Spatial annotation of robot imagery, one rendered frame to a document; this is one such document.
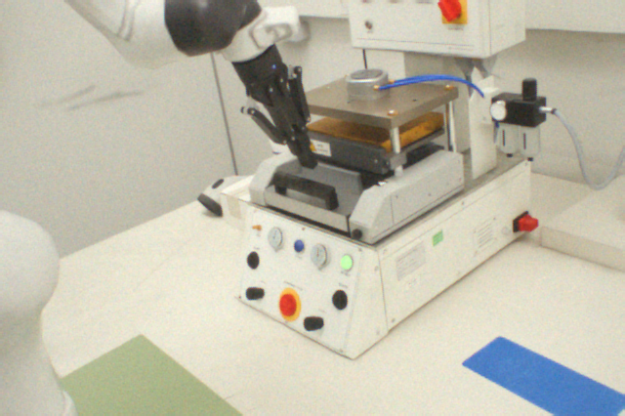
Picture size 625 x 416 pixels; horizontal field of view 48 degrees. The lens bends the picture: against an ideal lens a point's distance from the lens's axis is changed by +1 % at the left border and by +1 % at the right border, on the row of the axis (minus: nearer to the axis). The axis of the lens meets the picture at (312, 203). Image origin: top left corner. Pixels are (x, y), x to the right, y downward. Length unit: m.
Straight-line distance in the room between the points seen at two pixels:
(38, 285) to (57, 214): 2.03
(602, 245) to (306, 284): 0.55
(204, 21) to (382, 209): 0.41
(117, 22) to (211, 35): 0.13
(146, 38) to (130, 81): 1.70
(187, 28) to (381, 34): 0.55
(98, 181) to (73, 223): 0.18
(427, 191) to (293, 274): 0.28
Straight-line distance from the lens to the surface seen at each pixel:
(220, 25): 0.96
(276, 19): 1.06
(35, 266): 0.64
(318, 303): 1.21
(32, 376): 0.75
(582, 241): 1.41
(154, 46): 1.00
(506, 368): 1.14
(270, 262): 1.30
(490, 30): 1.28
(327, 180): 1.26
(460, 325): 1.24
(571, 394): 1.11
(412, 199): 1.18
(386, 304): 1.19
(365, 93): 1.25
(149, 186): 2.79
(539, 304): 1.29
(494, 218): 1.38
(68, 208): 2.69
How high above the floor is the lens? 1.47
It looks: 24 degrees down
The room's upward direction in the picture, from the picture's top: 9 degrees counter-clockwise
